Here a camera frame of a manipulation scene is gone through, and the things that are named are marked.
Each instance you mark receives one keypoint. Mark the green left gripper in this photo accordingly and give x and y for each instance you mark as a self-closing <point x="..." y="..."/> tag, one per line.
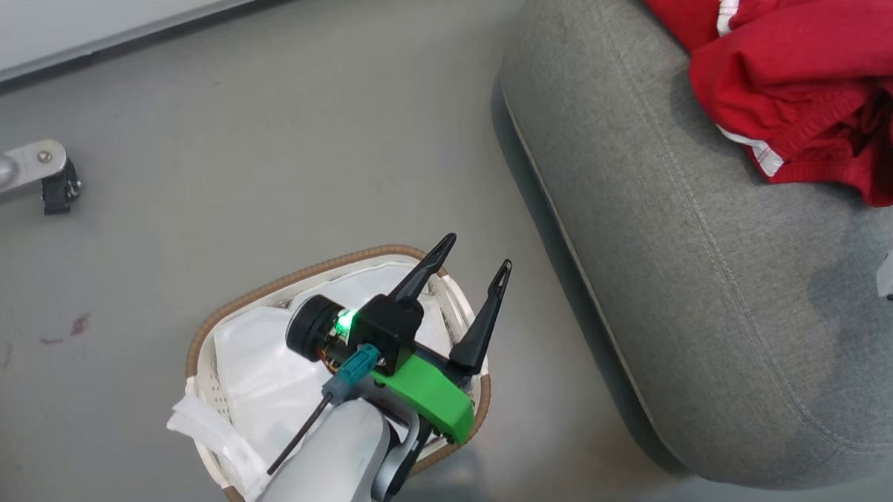
<point x="422" y="389"/>

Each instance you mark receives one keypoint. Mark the red garment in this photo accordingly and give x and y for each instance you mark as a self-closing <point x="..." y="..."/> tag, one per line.
<point x="804" y="67"/>

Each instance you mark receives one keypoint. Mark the grey fabric sofa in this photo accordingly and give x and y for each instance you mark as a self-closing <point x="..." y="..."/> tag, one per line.
<point x="714" y="271"/>

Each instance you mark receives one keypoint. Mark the woven laundry basket white rim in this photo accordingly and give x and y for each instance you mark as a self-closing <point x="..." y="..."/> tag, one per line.
<point x="213" y="363"/>

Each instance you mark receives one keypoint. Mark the black caster wheel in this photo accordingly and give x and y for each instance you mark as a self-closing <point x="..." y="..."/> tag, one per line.
<point x="60" y="192"/>

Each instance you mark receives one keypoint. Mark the grey metal partition leg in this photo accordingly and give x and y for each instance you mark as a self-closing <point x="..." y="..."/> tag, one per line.
<point x="5" y="173"/>

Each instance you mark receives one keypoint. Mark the white partition panel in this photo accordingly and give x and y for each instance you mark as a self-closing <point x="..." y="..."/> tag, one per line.
<point x="74" y="19"/>

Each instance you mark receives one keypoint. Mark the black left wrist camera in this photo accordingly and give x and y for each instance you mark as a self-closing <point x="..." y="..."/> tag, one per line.
<point x="312" y="334"/>

